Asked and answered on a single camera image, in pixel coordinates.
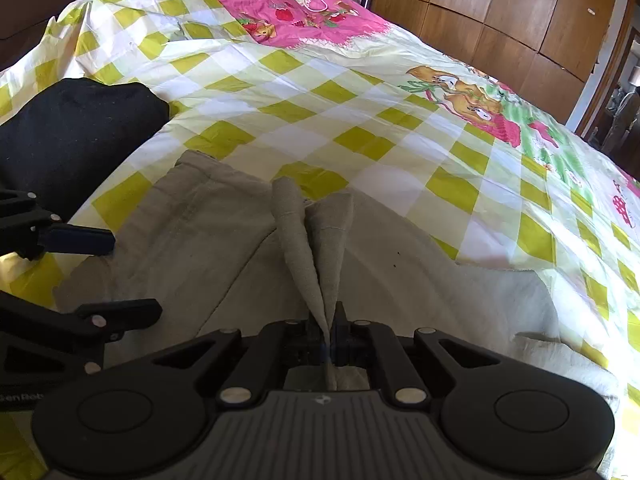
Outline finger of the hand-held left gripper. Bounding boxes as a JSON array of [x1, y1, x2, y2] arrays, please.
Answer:
[[0, 189, 117, 262], [0, 289, 164, 347]]

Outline black folded cloth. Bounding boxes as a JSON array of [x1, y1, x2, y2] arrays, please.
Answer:
[[0, 77, 172, 222]]

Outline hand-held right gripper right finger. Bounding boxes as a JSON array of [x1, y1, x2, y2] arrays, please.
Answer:
[[327, 302, 502, 407]]

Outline light grey pants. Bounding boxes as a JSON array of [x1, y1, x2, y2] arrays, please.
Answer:
[[52, 150, 623, 480]]

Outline checked cartoon print bedsheet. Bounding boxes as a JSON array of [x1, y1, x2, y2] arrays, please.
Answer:
[[0, 0, 640, 480]]

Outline wooden wardrobe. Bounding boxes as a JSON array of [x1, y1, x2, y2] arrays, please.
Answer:
[[370, 0, 632, 85]]

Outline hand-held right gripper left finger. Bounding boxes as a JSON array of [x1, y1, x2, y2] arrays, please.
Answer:
[[152, 318, 327, 407]]

